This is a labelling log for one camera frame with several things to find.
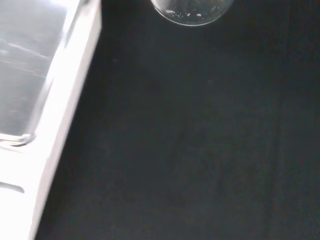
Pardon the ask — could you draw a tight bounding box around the white electronic balance steel pan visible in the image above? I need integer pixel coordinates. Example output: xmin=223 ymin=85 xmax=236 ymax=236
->
xmin=0 ymin=0 xmax=103 ymax=240

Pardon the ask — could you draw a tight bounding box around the black bench cloth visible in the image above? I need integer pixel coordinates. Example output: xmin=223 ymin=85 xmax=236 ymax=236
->
xmin=34 ymin=0 xmax=320 ymax=240

